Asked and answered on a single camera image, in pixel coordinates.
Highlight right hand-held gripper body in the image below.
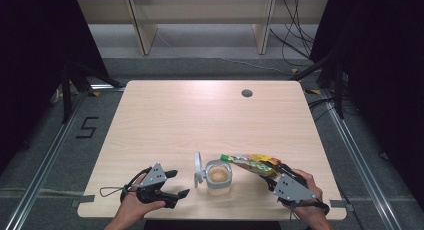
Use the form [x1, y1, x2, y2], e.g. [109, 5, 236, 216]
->
[273, 173, 330, 215]

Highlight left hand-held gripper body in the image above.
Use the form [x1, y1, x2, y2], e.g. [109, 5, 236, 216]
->
[136, 162, 169, 206]

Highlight yellow snack pouch green top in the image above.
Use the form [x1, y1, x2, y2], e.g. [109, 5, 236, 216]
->
[219, 152, 285, 178]

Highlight person's right hand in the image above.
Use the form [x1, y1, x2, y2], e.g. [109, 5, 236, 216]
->
[292, 168, 332, 223]

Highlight person's left hand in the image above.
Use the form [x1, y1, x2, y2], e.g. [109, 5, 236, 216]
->
[115, 184, 167, 225]

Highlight grey tape strip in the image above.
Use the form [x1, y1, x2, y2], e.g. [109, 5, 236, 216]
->
[329, 199, 355, 212]

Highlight black metal stand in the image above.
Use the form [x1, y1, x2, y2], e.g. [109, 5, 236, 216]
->
[289, 52, 346, 120]
[59, 59, 125, 125]

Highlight black curtain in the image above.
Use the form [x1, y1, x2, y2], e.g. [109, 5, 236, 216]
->
[0, 0, 111, 173]
[309, 0, 424, 211]

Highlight thin grey cord loop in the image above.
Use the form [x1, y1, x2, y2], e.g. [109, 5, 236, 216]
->
[99, 186, 130, 198]

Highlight metal floor rail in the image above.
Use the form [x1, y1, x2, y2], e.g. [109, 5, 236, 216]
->
[3, 88, 93, 230]
[319, 89, 399, 230]

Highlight black floor cables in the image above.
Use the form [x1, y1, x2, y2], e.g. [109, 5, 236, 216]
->
[307, 95, 338, 122]

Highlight bundle of black cables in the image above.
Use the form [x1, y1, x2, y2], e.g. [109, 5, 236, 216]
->
[269, 0, 322, 68]

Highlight beige wooden desk frame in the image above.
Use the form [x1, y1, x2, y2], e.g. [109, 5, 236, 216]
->
[76, 0, 329, 56]

